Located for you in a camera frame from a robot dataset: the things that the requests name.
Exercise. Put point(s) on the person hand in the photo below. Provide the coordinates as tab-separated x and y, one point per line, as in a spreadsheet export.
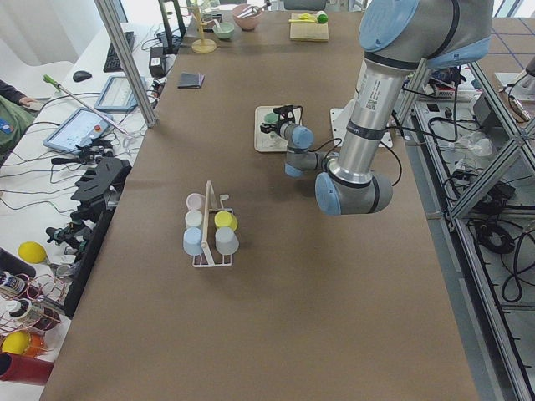
26	101

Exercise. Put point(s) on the white cup rack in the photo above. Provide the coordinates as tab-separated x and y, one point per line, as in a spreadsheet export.
211	258

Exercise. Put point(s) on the metal rod green tip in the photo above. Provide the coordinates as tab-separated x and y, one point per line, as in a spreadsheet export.
47	79

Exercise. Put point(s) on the wooden mug tree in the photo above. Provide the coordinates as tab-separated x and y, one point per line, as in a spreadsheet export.
202	45

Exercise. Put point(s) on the yellow cup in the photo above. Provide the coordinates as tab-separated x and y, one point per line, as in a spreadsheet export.
225	219

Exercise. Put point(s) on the white ceramic spoon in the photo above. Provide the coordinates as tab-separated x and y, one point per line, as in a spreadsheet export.
216	24

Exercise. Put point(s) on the beige plastic tray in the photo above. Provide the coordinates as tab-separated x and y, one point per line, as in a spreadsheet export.
266	143

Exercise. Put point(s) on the teach pendant tablet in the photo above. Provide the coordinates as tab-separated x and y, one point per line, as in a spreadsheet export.
78	130
116	96

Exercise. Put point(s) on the pink bowl with ice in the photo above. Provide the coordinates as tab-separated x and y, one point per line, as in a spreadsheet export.
246	24

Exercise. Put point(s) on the grey cup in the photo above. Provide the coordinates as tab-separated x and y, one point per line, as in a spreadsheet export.
226	241

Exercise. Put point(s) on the yellow lemon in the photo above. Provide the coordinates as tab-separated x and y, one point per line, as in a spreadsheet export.
32	252

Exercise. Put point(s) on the pink cup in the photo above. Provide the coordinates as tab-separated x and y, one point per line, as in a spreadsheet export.
195	201

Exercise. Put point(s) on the white cup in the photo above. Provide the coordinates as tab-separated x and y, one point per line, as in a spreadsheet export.
194	219

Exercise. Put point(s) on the grey folded cloth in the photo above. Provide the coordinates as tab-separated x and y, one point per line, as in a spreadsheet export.
190	80

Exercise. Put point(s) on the green lime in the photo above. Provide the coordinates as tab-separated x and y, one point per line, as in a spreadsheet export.
321	17

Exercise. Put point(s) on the black computer mouse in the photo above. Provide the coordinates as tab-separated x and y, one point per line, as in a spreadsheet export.
81	75

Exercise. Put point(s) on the green cup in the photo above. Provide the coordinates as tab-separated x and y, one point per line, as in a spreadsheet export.
270	118

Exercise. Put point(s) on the far teach pendant tablet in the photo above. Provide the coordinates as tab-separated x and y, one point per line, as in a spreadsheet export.
116	96

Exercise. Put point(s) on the green bowl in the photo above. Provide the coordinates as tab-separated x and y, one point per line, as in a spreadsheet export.
226	32

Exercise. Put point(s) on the bamboo cutting board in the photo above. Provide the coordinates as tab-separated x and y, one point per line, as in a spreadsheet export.
307	31

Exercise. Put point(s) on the metal scoop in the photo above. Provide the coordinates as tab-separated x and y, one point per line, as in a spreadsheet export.
251	10

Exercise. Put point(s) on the black bracket stand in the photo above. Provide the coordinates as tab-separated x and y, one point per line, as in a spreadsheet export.
93	187

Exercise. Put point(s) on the aluminium frame post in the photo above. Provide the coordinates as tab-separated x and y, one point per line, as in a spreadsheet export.
111	21

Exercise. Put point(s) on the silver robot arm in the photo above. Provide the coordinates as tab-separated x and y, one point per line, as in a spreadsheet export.
395	37

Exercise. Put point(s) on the blue cup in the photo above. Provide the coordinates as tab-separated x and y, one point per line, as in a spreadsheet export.
191	242

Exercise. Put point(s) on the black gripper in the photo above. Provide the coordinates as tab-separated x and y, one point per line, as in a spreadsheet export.
274	127

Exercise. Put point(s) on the near teach pendant tablet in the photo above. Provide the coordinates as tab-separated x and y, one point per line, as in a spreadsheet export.
78	130

